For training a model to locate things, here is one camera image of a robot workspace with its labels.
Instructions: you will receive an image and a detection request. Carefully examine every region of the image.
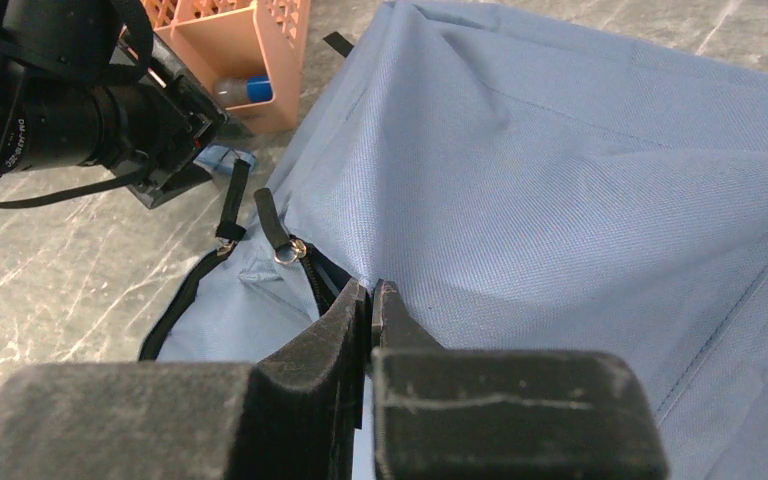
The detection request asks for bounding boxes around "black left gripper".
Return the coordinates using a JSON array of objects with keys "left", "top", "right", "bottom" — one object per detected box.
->
[{"left": 0, "top": 1, "right": 229, "bottom": 209}]

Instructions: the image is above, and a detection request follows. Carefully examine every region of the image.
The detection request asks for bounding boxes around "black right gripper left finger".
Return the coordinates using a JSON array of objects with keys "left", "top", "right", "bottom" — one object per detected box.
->
[{"left": 0, "top": 281, "right": 368, "bottom": 479}]

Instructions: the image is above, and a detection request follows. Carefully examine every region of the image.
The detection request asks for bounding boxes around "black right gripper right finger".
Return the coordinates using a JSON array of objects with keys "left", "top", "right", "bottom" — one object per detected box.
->
[{"left": 371, "top": 281, "right": 669, "bottom": 479}]

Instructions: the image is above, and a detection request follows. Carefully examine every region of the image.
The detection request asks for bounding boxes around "blue grey student backpack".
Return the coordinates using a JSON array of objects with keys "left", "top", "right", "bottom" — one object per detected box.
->
[{"left": 140, "top": 1, "right": 768, "bottom": 479}]

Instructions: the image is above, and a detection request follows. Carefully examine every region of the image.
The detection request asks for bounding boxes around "peach plastic file organizer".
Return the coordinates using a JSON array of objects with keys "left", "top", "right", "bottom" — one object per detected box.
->
[{"left": 142, "top": 0, "right": 311, "bottom": 134}]

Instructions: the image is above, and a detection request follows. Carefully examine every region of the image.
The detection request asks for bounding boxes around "blue correction tape dispenser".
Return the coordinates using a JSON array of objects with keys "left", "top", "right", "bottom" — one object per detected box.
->
[{"left": 194, "top": 145, "right": 257, "bottom": 176}]

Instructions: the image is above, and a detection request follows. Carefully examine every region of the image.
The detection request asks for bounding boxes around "grey blue cylinder bottle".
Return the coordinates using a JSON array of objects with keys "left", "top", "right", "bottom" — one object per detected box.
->
[{"left": 214, "top": 75, "right": 273, "bottom": 108}]

